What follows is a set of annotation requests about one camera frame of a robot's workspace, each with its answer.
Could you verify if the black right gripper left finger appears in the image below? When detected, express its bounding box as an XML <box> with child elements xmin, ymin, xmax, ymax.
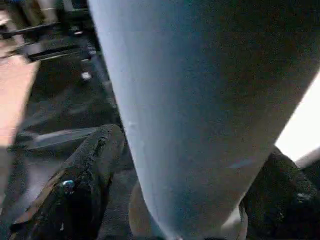
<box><xmin>8</xmin><ymin>123</ymin><xmax>126</xmax><ymax>240</ymax></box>

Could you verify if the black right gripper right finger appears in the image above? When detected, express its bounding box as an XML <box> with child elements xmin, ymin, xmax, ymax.
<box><xmin>239</xmin><ymin>146</ymin><xmax>320</xmax><ymax>240</ymax></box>

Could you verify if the white plastic table top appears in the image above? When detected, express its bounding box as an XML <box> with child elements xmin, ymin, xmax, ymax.
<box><xmin>128</xmin><ymin>72</ymin><xmax>320</xmax><ymax>240</ymax></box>

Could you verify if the white plastic table leg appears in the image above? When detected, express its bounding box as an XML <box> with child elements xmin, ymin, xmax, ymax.
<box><xmin>87</xmin><ymin>0</ymin><xmax>320</xmax><ymax>240</ymax></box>

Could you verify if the black work surface mat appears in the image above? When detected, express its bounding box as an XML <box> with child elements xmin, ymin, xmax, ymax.
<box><xmin>0</xmin><ymin>57</ymin><xmax>320</xmax><ymax>240</ymax></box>

